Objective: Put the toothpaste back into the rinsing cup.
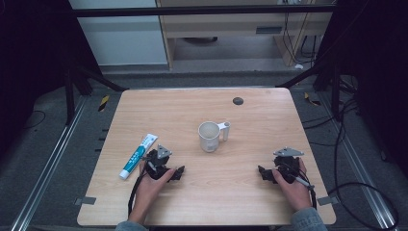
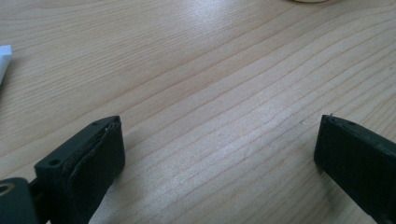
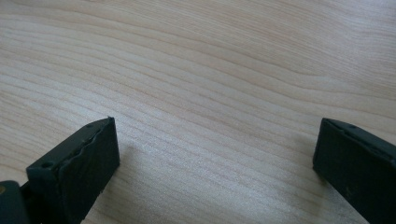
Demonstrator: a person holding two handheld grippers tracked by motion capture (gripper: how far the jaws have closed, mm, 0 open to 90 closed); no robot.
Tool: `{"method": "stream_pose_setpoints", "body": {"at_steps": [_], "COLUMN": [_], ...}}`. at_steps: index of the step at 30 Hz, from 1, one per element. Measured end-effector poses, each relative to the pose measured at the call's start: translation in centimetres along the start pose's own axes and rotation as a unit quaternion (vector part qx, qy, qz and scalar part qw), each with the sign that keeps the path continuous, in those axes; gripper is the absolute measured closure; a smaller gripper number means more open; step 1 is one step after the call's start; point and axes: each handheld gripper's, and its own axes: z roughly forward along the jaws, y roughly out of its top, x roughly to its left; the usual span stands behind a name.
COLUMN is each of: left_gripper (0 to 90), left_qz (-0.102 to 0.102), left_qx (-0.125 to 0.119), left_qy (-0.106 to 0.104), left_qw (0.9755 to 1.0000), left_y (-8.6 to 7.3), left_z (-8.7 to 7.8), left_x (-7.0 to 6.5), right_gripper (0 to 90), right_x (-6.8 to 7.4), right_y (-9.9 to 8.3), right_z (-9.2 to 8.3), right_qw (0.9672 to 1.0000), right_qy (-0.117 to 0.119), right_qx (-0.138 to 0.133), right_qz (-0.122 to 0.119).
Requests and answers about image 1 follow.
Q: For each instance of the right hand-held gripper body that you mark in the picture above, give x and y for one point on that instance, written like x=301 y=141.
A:
x=288 y=166

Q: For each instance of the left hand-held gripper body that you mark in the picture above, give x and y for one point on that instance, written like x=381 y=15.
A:
x=157 y=165

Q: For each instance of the person's right hand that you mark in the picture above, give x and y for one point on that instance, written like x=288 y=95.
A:
x=295 y=192

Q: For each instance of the person's left hand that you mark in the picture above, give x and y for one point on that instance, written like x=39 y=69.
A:
x=149 y=192

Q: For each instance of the white and teal toothpaste tube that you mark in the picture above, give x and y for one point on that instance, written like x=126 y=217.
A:
x=138 y=157

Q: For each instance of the yellow and black floor tape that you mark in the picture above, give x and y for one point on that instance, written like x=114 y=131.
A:
x=103 y=103
x=311 y=100

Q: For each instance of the dark round table grommet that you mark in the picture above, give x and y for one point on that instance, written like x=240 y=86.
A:
x=238 y=101

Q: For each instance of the black metal stand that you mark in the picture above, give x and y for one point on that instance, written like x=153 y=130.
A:
x=335 y=93
x=69 y=96

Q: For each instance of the white cabinet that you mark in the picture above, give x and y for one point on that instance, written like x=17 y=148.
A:
x=123 y=38

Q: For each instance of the black curtain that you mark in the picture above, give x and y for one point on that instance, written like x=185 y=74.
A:
x=32 y=48
x=375 y=64

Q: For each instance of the light wooden desk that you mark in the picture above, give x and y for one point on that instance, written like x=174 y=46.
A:
x=224 y=27

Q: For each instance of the grey metal table bracket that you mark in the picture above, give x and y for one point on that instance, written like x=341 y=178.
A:
x=327 y=200
x=86 y=200

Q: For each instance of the aluminium floor rail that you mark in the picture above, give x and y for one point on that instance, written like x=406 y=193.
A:
x=359 y=166
x=48 y=166

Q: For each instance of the black horizontal frame bar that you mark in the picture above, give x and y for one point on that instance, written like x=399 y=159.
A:
x=192 y=11

